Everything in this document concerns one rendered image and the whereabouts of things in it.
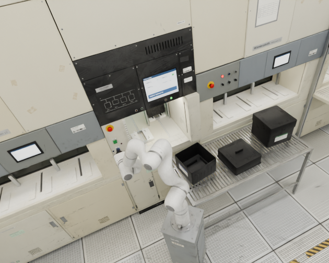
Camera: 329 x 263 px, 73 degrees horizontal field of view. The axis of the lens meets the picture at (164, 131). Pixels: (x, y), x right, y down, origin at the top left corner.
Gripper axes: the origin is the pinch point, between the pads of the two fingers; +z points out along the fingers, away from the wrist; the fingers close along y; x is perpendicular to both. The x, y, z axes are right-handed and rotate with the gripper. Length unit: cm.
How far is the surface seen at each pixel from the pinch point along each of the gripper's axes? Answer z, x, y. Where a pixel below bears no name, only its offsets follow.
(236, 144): -16, -34, 106
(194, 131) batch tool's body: 7, -19, 74
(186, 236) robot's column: -69, -44, 24
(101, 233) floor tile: 11, -120, -54
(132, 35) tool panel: 13, 81, 37
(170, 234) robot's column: -63, -44, 14
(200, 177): -30, -39, 58
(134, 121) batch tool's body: 76, -33, 29
